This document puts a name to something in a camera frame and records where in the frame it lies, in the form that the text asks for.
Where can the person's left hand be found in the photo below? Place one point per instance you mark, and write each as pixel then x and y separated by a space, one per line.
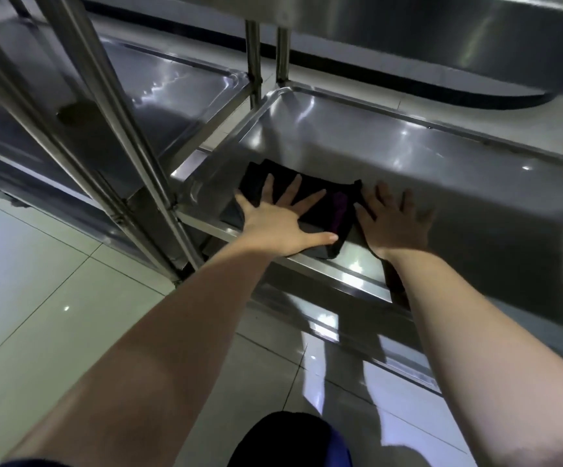
pixel 274 228

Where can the person's right hand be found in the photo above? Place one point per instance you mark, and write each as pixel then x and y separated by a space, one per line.
pixel 398 231

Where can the person's left little finger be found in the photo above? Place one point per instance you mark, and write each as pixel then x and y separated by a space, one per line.
pixel 245 200

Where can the person's left thumb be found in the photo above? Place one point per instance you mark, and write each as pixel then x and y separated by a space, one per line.
pixel 323 238

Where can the person's left middle finger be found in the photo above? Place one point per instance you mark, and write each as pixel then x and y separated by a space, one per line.
pixel 292 190

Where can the person's right thumb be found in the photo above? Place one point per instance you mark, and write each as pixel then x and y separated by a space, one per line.
pixel 365 217

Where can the person's right middle finger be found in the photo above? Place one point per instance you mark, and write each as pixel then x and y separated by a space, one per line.
pixel 407 200

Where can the black cleaning cloth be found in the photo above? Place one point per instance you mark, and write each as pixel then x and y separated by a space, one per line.
pixel 330 211

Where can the person's left forearm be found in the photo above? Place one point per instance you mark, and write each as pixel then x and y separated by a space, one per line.
pixel 164 350

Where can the person's right forearm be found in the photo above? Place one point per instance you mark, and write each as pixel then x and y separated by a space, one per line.
pixel 481 345

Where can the steel trolley shelf tray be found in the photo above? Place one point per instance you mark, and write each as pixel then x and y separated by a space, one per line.
pixel 174 106
pixel 456 189

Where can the person's dark trousers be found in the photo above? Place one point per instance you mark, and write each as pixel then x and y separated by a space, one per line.
pixel 286 442

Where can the steel trolley upright post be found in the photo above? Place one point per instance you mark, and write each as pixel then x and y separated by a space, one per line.
pixel 43 136
pixel 96 106
pixel 253 58
pixel 283 55

